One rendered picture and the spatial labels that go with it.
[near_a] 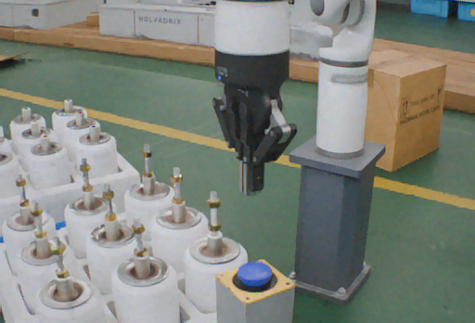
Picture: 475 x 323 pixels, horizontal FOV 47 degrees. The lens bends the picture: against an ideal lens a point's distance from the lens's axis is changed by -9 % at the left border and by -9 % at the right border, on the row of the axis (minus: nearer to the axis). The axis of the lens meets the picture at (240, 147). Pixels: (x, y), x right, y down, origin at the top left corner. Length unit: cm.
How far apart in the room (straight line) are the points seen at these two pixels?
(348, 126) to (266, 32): 53
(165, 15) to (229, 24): 263
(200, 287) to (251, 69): 40
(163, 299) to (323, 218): 42
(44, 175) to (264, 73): 80
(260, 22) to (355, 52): 49
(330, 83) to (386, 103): 71
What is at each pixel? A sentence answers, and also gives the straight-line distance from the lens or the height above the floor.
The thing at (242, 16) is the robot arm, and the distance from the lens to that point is 55.
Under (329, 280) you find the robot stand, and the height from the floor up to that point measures 5.
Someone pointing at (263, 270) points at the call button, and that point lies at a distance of 69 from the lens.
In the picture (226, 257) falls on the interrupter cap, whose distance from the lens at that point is 86.
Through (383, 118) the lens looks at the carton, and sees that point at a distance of 176.
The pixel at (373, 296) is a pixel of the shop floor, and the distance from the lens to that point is 122.
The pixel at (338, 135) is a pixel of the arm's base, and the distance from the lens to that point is 106.
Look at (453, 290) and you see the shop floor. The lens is 128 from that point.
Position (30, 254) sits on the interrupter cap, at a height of 25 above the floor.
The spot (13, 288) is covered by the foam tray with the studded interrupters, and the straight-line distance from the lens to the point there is 97.
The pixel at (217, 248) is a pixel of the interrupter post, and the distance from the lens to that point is 86.
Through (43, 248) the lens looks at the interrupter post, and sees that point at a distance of 89.
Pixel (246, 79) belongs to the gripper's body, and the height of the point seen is 57.
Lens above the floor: 71
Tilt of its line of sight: 22 degrees down
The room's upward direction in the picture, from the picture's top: straight up
